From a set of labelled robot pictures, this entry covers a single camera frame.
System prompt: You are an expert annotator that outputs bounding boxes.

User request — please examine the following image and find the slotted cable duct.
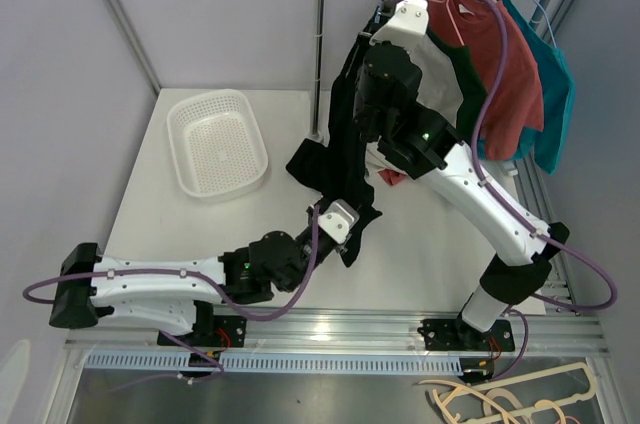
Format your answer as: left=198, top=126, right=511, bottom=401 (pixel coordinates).
left=85, top=351, right=479, bottom=376

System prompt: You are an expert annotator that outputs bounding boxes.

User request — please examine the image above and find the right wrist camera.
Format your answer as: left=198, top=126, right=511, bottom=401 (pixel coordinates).
left=388, top=0, right=429, bottom=53

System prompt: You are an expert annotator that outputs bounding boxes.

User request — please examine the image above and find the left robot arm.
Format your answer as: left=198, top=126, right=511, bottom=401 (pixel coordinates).
left=49, top=200, right=359, bottom=345

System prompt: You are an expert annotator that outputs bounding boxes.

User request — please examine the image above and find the red t shirt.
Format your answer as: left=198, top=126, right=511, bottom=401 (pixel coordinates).
left=429, top=0, right=544, bottom=161

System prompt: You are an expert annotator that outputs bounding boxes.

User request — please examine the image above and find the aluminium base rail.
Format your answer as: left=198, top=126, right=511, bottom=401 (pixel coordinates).
left=64, top=309, right=609, bottom=357

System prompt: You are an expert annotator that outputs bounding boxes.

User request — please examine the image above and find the white plastic basket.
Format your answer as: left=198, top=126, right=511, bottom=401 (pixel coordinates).
left=166, top=89, right=269, bottom=204

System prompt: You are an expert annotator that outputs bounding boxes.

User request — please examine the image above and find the pink wire hanger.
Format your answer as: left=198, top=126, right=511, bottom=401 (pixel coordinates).
left=427, top=0, right=465, bottom=47

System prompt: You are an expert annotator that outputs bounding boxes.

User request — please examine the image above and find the teal t shirt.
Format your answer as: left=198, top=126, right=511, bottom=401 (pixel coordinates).
left=498, top=0, right=576, bottom=175

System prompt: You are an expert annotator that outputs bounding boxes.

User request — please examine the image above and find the pile of spare hangers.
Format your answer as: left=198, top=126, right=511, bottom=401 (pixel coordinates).
left=417, top=362, right=598, bottom=423

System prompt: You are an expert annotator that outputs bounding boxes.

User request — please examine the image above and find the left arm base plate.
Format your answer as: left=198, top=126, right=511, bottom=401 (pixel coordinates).
left=175, top=315, right=247, bottom=348

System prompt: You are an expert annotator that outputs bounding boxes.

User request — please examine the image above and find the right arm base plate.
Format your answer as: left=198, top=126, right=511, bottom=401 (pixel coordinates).
left=417, top=316, right=515, bottom=352

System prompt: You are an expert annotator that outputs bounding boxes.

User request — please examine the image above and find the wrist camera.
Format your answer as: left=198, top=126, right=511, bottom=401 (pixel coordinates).
left=318, top=199, right=359, bottom=245
left=388, top=0, right=429, bottom=53

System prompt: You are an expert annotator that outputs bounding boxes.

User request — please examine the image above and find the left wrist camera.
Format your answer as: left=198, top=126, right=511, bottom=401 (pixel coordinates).
left=318, top=199, right=359, bottom=245

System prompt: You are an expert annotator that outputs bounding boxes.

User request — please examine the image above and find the black t shirt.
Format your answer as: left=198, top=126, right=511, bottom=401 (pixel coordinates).
left=285, top=8, right=385, bottom=268

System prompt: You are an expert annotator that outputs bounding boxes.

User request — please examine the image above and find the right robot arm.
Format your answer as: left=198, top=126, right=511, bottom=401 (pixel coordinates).
left=354, top=0, right=569, bottom=349

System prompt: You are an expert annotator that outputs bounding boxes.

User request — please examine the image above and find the green and white t shirt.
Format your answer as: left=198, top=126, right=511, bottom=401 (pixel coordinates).
left=374, top=27, right=486, bottom=179

